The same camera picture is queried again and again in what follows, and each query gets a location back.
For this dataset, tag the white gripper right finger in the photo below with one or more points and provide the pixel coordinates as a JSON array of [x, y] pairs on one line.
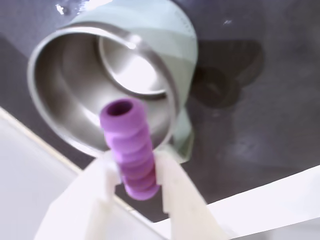
[[190, 212]]

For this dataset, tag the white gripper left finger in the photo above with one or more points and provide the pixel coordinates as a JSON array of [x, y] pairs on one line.
[[80, 212]]

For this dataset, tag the purple ribbed pen grip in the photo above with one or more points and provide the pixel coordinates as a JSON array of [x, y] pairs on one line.
[[132, 150]]

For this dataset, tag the pale green steel-lined cup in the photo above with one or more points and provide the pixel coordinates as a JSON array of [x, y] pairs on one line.
[[75, 100]]

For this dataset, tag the glossy grey table mat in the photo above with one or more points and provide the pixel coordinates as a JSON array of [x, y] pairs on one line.
[[250, 100]]

